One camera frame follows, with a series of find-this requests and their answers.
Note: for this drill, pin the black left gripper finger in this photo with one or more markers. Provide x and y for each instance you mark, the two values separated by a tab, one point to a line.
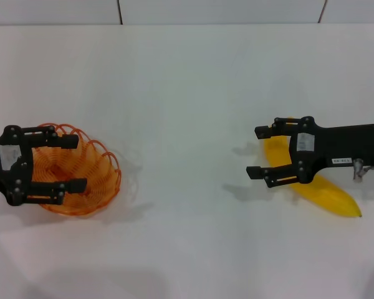
76	185
68	141

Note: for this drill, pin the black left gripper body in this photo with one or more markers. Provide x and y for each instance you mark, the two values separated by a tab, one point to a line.
14	174

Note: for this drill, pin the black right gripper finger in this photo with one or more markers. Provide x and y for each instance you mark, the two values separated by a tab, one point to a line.
255	172
263	131

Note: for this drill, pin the yellow banana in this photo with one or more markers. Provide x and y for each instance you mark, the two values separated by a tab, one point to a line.
325	193

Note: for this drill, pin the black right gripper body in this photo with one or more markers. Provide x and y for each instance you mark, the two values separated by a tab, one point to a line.
336	143

